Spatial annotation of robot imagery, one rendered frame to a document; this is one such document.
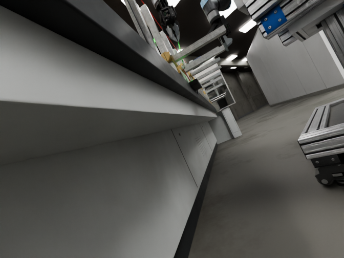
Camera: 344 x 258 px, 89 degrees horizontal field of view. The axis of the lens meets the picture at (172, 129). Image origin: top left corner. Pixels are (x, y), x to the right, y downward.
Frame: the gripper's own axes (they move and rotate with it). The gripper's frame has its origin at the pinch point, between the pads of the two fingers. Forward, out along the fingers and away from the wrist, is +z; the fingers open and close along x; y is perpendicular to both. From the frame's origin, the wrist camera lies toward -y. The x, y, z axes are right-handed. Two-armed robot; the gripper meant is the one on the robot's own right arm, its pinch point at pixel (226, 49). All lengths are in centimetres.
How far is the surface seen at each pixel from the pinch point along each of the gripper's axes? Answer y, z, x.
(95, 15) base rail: -28, 19, -98
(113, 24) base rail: -28, 17, -93
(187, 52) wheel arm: -21.0, -0.6, -26.5
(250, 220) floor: -28, 82, -39
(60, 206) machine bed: -52, 40, -94
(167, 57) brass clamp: -30.3, -1.0, -33.5
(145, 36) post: -31, -2, -57
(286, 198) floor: -10, 82, -29
